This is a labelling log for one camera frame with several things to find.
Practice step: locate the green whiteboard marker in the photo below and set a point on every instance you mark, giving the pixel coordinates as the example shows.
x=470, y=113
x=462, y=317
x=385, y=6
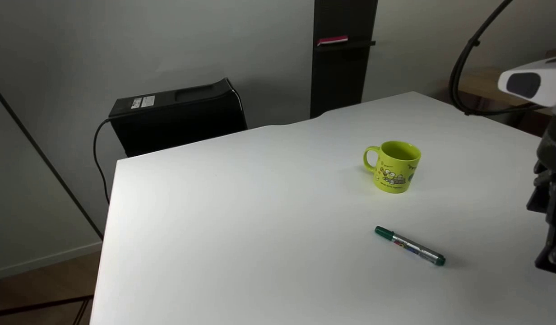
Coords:
x=410, y=247

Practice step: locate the lime green mug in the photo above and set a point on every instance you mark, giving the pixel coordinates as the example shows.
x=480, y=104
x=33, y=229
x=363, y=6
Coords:
x=397, y=169

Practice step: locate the black tripod stand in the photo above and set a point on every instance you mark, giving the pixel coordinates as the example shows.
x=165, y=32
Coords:
x=44, y=158

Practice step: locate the black computer case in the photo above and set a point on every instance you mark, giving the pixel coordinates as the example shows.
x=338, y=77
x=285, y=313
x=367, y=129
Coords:
x=175, y=118

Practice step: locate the pink flat item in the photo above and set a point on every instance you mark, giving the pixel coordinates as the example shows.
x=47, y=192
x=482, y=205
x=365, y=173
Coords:
x=332, y=41

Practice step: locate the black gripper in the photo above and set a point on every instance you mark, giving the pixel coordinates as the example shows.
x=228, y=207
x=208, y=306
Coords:
x=554, y=147

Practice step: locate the black tall cabinet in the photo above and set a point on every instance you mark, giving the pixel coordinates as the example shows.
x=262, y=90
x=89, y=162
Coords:
x=343, y=61

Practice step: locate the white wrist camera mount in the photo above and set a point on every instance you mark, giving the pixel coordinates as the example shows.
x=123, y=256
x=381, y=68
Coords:
x=540, y=82

